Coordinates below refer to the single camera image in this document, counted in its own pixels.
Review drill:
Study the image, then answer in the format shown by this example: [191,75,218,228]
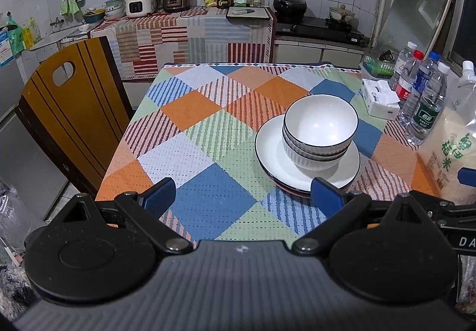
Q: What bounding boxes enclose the grey fuzzy clothing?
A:
[0,264,38,321]

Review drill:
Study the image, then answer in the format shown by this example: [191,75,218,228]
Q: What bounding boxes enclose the stack of counter bowls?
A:
[104,0,126,18]

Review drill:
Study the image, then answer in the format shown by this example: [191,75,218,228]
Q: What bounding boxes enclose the red rimmed plate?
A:
[274,182,317,200]

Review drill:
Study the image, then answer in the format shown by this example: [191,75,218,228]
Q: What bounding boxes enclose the white rice cooker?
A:
[124,0,157,17]

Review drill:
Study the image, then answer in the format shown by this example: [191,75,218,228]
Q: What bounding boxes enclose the green plastic basket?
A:
[362,50,401,79]

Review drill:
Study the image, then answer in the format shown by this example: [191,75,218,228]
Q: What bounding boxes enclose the black gas stove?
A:
[275,16,367,47]

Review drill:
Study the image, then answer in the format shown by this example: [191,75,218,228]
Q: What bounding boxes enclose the blue label water bottle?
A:
[400,52,441,124]

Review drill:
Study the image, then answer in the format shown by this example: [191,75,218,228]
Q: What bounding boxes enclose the white cap water bottle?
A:
[390,41,417,90]

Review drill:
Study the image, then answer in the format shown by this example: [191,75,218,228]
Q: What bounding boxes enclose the grey fridge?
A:
[0,56,71,221]

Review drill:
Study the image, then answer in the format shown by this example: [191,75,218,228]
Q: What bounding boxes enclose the white cooking pot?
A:
[329,5,356,25]

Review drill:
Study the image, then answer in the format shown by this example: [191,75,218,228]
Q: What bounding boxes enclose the brown wooden chair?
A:
[15,36,134,199]

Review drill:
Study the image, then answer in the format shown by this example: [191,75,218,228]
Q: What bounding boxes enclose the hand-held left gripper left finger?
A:
[61,177,194,253]

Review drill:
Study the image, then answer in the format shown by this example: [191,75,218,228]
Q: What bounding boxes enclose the red cap water bottle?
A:
[395,50,425,105]

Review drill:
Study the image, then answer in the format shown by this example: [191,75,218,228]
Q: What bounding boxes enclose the green plastic bag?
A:
[5,16,25,56]

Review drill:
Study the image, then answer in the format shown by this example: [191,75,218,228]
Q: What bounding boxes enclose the bag of dried goods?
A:
[455,255,476,314]

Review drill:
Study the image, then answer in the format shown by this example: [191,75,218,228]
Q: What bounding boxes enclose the white plate sun print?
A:
[254,113,361,192]

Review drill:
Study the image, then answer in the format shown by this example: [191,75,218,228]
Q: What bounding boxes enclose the white bowl dark rim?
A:
[283,94,359,149]
[283,138,352,171]
[282,123,355,157]

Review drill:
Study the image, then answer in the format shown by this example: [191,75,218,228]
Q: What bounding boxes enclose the clear plastic bag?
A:
[0,182,46,254]

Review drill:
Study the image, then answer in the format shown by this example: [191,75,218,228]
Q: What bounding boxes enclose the grey metal sheet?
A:
[372,0,462,57]

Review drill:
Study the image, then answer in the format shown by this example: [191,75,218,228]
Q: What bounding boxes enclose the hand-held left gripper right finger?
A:
[292,177,441,255]

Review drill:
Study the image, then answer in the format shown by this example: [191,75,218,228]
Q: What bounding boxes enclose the checked colourful tablecloth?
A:
[95,62,440,242]

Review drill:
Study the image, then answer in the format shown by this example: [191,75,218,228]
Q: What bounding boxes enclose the cream lower cabinets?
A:
[273,39,365,66]

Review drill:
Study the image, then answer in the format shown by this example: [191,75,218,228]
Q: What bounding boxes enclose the green label water bottle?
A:
[405,62,450,146]

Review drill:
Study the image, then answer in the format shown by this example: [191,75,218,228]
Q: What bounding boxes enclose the black wok with lid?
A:
[273,0,308,18]

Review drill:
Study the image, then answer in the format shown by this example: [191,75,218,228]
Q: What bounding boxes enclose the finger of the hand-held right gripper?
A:
[457,166,476,187]

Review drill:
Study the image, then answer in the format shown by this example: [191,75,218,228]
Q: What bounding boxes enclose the clear bag of rice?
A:
[416,60,476,206]

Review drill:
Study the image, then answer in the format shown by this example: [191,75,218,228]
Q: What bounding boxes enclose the blue basin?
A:
[82,8,106,24]

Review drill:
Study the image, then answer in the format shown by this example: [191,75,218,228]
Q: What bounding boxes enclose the green hanging cloth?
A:
[60,0,84,16]

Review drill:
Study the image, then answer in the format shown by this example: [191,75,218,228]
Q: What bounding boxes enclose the striped patchwork counter cloth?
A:
[89,7,278,80]

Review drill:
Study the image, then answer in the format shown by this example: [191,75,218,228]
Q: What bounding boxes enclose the yellow detergent bottle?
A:
[23,18,41,49]

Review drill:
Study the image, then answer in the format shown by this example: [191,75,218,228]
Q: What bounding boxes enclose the white tissue box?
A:
[360,79,401,119]

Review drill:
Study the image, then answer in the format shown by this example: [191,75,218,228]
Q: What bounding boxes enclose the white cutting board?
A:
[226,7,271,21]

